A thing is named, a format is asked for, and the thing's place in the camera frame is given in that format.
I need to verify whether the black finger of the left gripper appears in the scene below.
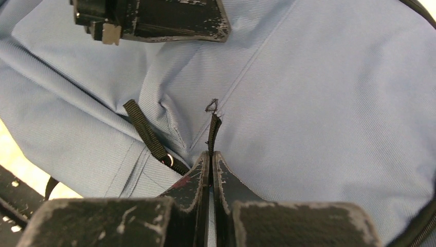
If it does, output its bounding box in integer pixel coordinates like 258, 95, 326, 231
70, 0, 231, 45

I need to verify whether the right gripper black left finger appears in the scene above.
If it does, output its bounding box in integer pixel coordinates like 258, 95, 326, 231
18, 152, 210, 246

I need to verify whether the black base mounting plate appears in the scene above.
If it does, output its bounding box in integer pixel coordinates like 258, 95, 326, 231
1, 167, 44, 246

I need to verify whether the blue grey student backpack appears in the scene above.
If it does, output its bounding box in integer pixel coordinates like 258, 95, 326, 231
1, 1, 435, 244

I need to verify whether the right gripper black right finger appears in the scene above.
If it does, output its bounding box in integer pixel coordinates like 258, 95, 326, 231
212, 151, 382, 246

